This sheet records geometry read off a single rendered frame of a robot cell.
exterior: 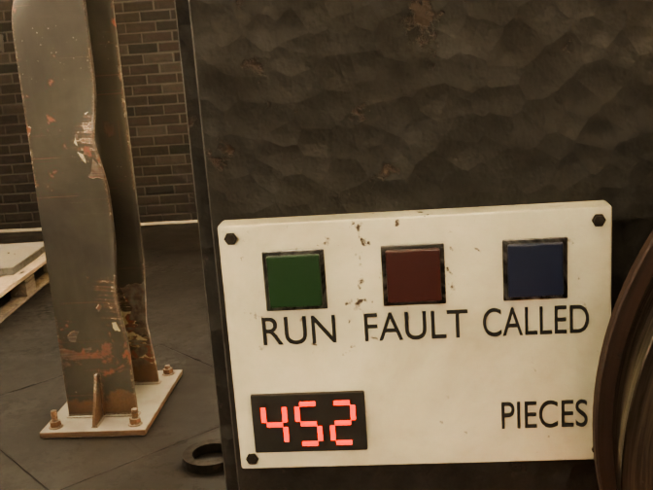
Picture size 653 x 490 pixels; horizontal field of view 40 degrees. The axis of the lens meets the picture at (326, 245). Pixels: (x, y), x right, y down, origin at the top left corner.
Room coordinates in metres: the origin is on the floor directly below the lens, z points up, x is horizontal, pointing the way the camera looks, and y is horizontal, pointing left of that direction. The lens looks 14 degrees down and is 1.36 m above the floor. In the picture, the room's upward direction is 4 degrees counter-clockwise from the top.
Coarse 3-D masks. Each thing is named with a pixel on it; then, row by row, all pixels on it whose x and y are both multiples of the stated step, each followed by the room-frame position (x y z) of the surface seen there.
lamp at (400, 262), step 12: (396, 252) 0.57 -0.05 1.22; (408, 252) 0.57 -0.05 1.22; (420, 252) 0.57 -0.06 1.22; (432, 252) 0.57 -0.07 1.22; (396, 264) 0.57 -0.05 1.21; (408, 264) 0.57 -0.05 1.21; (420, 264) 0.57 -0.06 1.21; (432, 264) 0.57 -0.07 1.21; (396, 276) 0.57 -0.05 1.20; (408, 276) 0.57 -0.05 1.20; (420, 276) 0.57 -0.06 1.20; (432, 276) 0.57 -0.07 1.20; (396, 288) 0.57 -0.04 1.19; (408, 288) 0.57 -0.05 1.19; (420, 288) 0.57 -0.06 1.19; (432, 288) 0.57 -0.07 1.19; (396, 300) 0.57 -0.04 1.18; (408, 300) 0.57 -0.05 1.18; (420, 300) 0.57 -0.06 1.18; (432, 300) 0.57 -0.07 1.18
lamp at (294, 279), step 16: (272, 256) 0.58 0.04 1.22; (288, 256) 0.58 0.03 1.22; (304, 256) 0.58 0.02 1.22; (272, 272) 0.58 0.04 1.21; (288, 272) 0.58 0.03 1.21; (304, 272) 0.58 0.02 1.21; (320, 272) 0.58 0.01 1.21; (272, 288) 0.58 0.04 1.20; (288, 288) 0.58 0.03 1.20; (304, 288) 0.58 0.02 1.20; (320, 288) 0.58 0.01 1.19; (272, 304) 0.58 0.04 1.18; (288, 304) 0.58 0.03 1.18; (304, 304) 0.58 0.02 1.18; (320, 304) 0.58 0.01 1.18
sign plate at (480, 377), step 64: (256, 256) 0.58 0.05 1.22; (320, 256) 0.58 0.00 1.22; (384, 256) 0.57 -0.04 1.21; (448, 256) 0.57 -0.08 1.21; (576, 256) 0.56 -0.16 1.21; (256, 320) 0.58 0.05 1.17; (320, 320) 0.58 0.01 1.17; (384, 320) 0.58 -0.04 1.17; (448, 320) 0.57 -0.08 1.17; (512, 320) 0.57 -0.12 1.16; (576, 320) 0.56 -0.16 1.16; (256, 384) 0.59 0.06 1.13; (320, 384) 0.58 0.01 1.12; (384, 384) 0.58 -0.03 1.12; (448, 384) 0.57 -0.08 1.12; (512, 384) 0.57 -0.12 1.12; (576, 384) 0.56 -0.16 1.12; (256, 448) 0.58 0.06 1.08; (320, 448) 0.58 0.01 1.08; (384, 448) 0.58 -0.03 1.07; (448, 448) 0.57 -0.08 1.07; (512, 448) 0.57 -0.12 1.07; (576, 448) 0.56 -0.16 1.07
